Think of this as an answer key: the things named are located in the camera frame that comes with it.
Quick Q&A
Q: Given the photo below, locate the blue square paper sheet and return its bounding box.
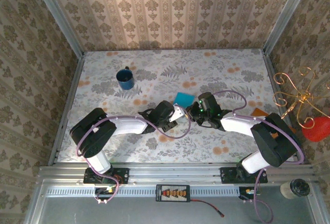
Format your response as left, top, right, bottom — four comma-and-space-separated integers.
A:
172, 92, 196, 109

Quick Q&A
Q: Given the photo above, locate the floral patterned table cover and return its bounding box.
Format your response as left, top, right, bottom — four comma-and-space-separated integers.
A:
57, 48, 295, 163

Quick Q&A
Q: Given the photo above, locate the dark blue ceramic mug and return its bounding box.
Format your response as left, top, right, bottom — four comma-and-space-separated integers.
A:
115, 66, 135, 91

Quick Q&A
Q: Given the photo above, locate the brown wooden block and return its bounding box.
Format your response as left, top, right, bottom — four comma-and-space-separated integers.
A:
251, 107, 297, 134

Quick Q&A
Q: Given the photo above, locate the black power distribution board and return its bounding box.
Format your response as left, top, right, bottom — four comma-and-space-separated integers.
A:
156, 184, 191, 203

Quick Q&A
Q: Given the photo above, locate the small black connector board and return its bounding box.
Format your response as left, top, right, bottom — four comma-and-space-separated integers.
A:
238, 186, 261, 200
94, 186, 116, 196

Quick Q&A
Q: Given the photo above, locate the red heart-shaped ornament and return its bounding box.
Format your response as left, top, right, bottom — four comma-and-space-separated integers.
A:
301, 117, 330, 143

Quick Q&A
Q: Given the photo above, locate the white roll with black core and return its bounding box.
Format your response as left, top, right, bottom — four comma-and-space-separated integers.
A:
280, 179, 311, 200

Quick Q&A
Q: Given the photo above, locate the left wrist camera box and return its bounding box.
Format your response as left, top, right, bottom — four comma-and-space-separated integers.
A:
169, 104, 188, 122

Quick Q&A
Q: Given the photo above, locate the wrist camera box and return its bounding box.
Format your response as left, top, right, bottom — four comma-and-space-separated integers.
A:
197, 92, 220, 111
169, 104, 188, 122

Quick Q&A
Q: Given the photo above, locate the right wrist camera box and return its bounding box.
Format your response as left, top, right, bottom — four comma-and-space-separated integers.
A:
197, 92, 220, 111

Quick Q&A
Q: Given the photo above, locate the left arm's purple cable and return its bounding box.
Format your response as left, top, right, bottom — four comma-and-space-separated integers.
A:
76, 105, 191, 205

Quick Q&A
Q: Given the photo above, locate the arm's purple cable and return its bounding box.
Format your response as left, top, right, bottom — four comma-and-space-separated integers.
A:
76, 105, 191, 205
211, 90, 305, 223

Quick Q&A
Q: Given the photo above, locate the right arm's purple cable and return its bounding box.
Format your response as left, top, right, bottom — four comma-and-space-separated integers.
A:
211, 90, 305, 223

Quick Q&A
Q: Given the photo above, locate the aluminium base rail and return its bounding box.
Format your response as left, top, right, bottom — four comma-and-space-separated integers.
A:
38, 162, 317, 185

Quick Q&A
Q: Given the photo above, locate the right arm's black base plate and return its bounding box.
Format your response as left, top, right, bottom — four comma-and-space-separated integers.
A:
220, 166, 268, 184

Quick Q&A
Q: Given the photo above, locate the left arm's black base plate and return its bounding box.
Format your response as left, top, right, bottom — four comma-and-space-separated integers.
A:
82, 167, 130, 185

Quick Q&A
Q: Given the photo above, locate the grey slotted cable duct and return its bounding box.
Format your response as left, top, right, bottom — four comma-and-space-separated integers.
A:
45, 184, 242, 198

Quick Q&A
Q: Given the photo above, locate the thin red cable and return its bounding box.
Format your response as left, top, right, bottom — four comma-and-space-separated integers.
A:
190, 198, 225, 218

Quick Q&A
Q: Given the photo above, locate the aluminium side rail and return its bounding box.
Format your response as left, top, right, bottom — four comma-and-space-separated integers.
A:
48, 54, 85, 165
262, 50, 305, 164

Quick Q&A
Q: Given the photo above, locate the gold wire ornament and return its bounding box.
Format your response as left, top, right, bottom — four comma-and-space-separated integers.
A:
272, 66, 330, 129

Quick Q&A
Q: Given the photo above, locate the aluminium frame post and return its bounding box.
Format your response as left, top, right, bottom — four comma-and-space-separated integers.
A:
29, 0, 85, 57
262, 0, 314, 55

